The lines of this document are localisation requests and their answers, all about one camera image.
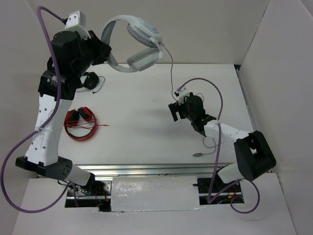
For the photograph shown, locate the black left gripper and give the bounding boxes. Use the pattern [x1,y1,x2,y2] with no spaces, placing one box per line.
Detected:
[73,30,112,77]

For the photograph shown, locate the grey headphone cable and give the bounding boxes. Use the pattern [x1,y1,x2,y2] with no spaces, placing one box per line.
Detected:
[160,43,221,157]

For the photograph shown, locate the white over-ear headphones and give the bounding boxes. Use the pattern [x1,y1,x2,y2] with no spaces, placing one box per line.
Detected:
[101,15,164,73]

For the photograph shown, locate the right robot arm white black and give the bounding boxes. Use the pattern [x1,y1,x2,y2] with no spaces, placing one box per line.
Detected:
[168,93,276,192]

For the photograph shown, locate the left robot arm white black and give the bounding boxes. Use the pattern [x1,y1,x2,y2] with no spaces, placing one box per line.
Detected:
[15,30,111,195]

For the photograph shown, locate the black on-ear headphones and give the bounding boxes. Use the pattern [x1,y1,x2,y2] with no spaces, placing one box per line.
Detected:
[81,72,106,94]

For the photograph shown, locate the red black headphones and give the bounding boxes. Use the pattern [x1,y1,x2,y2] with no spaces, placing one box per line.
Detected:
[63,107,109,142]

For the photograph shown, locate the white foil-covered panel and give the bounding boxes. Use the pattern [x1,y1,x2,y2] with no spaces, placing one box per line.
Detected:
[111,176,200,212]

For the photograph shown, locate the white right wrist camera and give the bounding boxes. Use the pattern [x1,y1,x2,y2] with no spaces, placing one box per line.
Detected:
[174,86,190,105]

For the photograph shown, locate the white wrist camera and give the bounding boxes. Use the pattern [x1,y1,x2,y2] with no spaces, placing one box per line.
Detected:
[174,86,190,105]
[65,10,91,40]

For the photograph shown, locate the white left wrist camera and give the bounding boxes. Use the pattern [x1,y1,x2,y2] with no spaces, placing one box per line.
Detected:
[65,10,91,40]

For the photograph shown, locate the front aluminium rail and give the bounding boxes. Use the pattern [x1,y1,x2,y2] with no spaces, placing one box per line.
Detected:
[78,163,214,179]

